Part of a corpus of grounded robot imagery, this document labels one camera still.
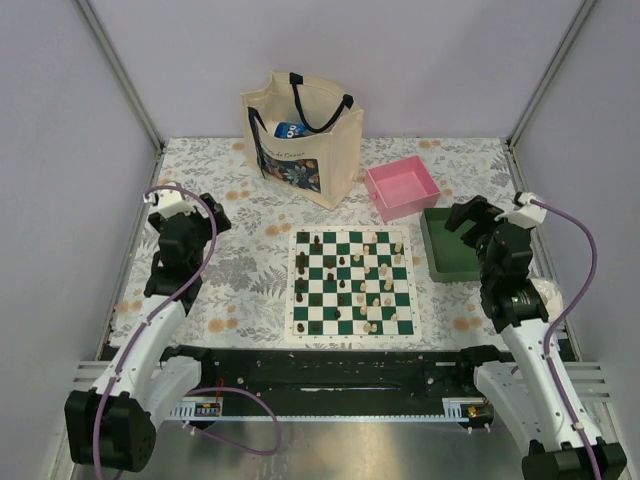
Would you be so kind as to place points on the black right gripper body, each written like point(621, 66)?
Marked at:
point(485, 215)

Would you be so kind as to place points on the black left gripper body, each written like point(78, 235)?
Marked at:
point(204, 229)

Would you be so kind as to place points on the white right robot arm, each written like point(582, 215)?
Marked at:
point(535, 397)

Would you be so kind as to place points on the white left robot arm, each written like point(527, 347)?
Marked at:
point(114, 423)

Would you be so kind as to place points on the green white chess board mat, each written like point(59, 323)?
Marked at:
point(351, 284)

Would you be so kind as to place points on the green plastic tray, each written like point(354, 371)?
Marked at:
point(448, 258)

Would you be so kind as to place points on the toilet paper roll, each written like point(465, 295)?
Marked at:
point(551, 296)

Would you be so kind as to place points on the floral tablecloth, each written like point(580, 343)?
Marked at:
point(243, 296)

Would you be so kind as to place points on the pink plastic box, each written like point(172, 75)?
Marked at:
point(401, 188)

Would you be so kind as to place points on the blue white can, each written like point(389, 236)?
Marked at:
point(289, 130)

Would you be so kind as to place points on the beige canvas tote bag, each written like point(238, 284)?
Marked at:
point(321, 166)

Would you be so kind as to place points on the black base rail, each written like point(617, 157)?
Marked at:
point(310, 384)

